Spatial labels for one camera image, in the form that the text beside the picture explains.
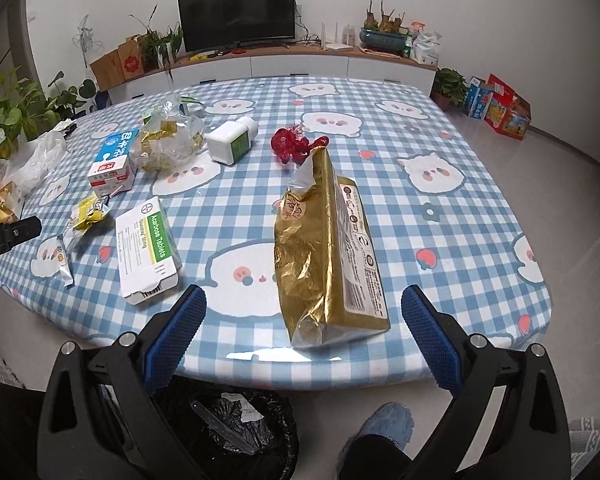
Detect white green tablet box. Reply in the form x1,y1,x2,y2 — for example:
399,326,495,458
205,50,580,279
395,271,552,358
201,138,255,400
116,196,182,306

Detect yellow candy wrapper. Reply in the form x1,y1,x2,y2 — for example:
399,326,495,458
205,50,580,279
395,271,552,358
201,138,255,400
68,193,110,232

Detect blue white red carton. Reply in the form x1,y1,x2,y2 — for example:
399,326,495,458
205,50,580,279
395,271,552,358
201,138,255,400
87,129,140,197

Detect gold foil snack bag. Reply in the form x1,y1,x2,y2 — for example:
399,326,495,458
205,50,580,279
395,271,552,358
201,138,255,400
274,148,390,349

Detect white plastic medicine bottle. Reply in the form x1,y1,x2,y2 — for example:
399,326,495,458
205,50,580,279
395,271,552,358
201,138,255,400
206,116,259,166

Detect black lined trash bin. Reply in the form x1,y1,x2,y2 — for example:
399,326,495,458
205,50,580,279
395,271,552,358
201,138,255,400
152,376,299,479

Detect gold box at table edge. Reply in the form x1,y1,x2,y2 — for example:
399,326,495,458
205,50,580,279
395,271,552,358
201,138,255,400
0,182,23,224

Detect small silver sachet wrapper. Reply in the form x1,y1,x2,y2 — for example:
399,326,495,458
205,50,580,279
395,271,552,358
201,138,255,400
55,235,74,287

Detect blue shoe cover foot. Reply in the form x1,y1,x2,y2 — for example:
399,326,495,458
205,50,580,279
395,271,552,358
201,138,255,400
350,402,415,451

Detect white plastic bag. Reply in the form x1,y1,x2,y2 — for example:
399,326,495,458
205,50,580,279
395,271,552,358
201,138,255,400
1,130,67,196

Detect large leafy green houseplant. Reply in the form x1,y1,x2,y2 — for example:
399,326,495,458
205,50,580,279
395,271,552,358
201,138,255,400
0,67,97,159

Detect grey patterned rug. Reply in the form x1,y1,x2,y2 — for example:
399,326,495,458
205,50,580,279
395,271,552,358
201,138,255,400
568,416,600,479

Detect blue checkered cartoon tablecloth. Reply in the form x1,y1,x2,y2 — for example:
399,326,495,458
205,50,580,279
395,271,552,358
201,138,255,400
0,77,552,390

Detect clear plastic bag with wrappers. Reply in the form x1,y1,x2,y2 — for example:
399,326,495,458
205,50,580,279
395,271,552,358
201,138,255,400
130,98,204,171

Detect brown cardboard boxes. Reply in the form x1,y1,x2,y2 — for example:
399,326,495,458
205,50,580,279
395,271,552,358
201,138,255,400
90,36,145,91

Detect red crumpled wrapper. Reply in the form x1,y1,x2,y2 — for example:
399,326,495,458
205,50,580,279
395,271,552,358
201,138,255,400
271,125,329,165

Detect potted plant on cabinet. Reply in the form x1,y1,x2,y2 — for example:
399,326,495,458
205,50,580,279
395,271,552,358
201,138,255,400
131,6,184,74

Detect colourful boxes on floor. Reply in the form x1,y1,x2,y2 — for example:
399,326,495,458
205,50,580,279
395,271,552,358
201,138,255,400
464,74,531,140

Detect small floor potted plant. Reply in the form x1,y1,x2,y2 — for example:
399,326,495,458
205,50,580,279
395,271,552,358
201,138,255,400
430,68,468,110

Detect white wooden tv cabinet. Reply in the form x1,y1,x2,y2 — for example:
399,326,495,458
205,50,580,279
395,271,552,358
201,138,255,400
108,44,436,104

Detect white bag on cabinet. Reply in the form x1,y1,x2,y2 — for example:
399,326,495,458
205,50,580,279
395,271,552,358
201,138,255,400
410,22,441,67

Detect black flat screen television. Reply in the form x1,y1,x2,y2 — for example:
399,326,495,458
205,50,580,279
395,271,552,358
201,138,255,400
178,0,296,52

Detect blue bonsai planter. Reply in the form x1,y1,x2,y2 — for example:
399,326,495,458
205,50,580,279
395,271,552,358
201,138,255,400
358,0,407,55

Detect white wifi router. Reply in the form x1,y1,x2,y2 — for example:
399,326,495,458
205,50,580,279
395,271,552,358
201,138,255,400
320,23,355,51

